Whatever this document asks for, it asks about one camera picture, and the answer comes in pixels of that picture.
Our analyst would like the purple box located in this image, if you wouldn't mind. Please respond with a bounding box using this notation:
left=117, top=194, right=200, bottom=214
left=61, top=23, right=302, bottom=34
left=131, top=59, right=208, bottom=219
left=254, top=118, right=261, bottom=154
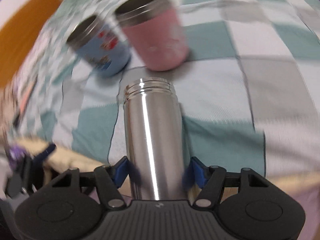
left=4, top=144, right=29, bottom=170

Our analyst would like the checkered teal bed blanket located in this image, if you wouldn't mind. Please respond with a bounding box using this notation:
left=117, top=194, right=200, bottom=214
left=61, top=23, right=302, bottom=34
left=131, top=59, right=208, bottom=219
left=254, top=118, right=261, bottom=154
left=8, top=0, right=319, bottom=177

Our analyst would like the pink cup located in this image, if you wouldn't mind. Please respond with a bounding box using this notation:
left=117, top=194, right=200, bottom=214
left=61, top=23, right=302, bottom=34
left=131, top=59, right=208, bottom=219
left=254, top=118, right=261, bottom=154
left=114, top=0, right=189, bottom=72

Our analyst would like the wooden headboard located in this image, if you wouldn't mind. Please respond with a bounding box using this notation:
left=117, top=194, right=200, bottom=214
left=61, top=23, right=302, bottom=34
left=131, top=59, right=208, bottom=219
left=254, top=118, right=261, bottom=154
left=1, top=0, right=63, bottom=88

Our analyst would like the tall stainless steel flask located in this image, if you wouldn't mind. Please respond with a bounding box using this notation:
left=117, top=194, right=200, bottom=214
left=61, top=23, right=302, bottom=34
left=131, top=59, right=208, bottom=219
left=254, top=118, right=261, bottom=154
left=123, top=77, right=188, bottom=200

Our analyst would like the blue cartoon cup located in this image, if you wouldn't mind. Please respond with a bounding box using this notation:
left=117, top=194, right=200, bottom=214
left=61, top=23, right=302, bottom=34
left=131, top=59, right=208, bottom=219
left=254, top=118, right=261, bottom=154
left=66, top=15, right=131, bottom=77

